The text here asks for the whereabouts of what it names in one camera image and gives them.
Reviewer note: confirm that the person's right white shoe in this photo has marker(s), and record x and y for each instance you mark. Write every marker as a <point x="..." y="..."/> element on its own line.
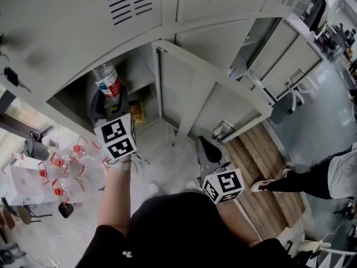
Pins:
<point x="191" y="184"/>

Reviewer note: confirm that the white table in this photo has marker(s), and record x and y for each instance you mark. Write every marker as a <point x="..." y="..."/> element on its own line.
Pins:
<point x="22" y="183"/>

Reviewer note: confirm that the person's left white shoe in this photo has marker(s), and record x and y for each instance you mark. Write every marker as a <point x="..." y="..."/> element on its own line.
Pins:
<point x="153" y="188"/>

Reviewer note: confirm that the brown chair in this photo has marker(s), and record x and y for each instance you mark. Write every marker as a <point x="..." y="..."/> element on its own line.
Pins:
<point x="23" y="214"/>

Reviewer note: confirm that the yellow snack packet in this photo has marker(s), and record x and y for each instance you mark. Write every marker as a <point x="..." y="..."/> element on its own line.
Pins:
<point x="138" y="113"/>

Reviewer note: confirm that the person's right forearm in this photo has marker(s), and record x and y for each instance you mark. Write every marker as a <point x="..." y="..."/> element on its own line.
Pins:
<point x="237" y="225"/>

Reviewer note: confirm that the black framed window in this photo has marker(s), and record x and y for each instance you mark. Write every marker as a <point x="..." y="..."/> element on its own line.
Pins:
<point x="19" y="113"/>

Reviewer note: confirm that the group of clear water jugs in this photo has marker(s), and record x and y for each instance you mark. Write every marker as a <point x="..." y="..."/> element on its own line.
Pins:
<point x="72" y="169"/>

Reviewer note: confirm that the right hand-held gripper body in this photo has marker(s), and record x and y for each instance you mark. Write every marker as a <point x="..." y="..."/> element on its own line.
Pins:
<point x="226" y="183"/>

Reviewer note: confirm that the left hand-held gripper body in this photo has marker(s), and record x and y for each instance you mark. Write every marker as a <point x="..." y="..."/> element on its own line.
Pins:
<point x="114" y="133"/>

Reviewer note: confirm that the clear water bottle red cap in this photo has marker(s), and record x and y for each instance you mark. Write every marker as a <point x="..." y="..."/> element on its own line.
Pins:
<point x="108" y="80"/>

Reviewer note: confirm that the small white-lidded jar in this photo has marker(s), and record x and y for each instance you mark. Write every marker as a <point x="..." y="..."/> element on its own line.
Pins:
<point x="48" y="141"/>

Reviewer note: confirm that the white office chair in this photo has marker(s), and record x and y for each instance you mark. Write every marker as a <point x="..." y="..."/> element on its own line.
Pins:
<point x="302" y="91"/>

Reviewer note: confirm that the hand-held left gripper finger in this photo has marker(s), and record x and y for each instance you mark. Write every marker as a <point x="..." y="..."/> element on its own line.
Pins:
<point x="96" y="106"/>
<point x="124" y="102"/>

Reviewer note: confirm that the black plastic stool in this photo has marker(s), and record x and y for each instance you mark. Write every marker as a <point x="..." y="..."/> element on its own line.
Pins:
<point x="65" y="209"/>

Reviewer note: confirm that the person's white shoe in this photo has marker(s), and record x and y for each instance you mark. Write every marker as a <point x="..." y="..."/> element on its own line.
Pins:
<point x="191" y="184"/>
<point x="153" y="188"/>

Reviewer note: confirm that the wooden slat pallet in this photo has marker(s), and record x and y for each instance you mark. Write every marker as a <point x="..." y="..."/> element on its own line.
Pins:
<point x="265" y="163"/>

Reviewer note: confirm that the grey metal locker cabinet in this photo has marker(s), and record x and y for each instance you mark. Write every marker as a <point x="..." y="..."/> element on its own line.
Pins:
<point x="69" y="24"/>

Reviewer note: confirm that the white power strip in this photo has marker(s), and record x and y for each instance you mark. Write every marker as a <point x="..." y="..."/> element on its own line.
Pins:
<point x="54" y="262"/>

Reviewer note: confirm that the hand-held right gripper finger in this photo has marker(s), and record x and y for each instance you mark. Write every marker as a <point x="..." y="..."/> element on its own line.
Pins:
<point x="201" y="155"/>
<point x="224" y="158"/>

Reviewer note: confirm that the person's left forearm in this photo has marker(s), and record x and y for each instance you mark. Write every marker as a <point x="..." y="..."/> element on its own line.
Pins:
<point x="114" y="200"/>

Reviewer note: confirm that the person's black shirt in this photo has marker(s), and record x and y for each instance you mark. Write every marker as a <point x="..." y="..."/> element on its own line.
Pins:
<point x="178" y="233"/>

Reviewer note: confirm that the black kettle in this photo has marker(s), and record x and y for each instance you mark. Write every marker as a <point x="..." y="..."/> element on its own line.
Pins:
<point x="34" y="149"/>

